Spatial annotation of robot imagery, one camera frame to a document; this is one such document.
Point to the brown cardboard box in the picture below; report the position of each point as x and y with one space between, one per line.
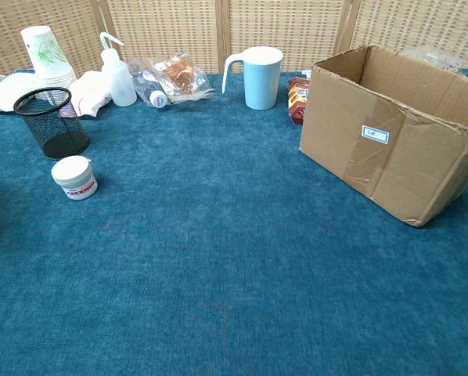
335 129

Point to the white jar with red label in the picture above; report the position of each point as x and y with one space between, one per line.
75 176

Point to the black mesh pen holder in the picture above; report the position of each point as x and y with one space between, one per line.
58 129

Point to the clear box of brown rolls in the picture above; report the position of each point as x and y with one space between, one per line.
433 56

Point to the brown cookie package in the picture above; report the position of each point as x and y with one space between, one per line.
296 102

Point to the bread in clear bag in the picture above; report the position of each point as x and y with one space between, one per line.
179 74

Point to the small water bottle purple label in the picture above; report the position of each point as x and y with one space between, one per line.
150 88

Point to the white and blue toothpaste tube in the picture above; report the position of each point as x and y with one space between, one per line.
306 73

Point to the white plastic wash bottle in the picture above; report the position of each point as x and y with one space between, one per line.
120 84

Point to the woven folding screen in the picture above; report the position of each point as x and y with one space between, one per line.
167 31

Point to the white and pink tissue pack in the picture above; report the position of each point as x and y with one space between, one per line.
91 92

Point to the stack of paper cups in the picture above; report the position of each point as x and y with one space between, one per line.
42 51

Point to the white bag with blue print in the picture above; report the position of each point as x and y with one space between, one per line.
11 92

